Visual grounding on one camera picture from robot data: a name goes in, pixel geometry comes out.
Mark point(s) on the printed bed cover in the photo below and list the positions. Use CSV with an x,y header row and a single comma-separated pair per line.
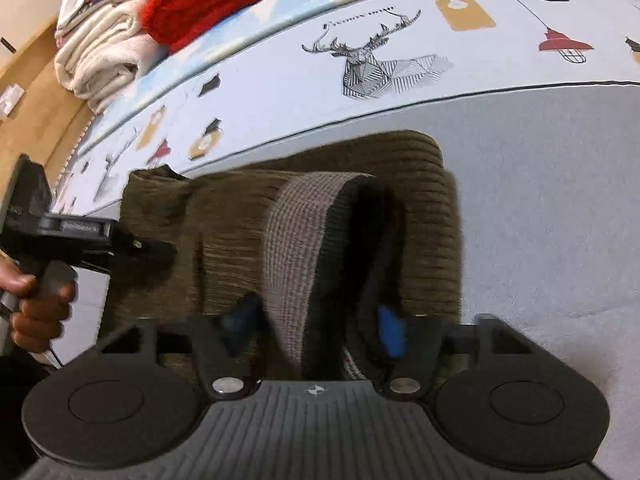
x,y
310,90

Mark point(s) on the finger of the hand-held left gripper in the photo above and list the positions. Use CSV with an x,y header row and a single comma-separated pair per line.
x,y
145,252

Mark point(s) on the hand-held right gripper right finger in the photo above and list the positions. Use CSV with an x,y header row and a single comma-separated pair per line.
x,y
391,330

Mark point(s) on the brown ribbed sweater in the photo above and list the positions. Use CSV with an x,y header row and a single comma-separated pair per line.
x,y
230,240

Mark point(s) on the grey bed sheet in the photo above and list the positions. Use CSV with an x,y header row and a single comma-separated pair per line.
x,y
540,200

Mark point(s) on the person's left hand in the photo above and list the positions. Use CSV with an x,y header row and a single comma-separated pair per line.
x,y
37,317

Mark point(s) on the folded white towel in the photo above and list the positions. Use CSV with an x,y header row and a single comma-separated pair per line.
x,y
105,55

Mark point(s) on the person's dark clothing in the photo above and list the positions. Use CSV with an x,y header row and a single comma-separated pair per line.
x,y
15,410

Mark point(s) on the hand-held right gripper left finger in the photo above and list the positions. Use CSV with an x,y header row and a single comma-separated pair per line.
x,y
242,317

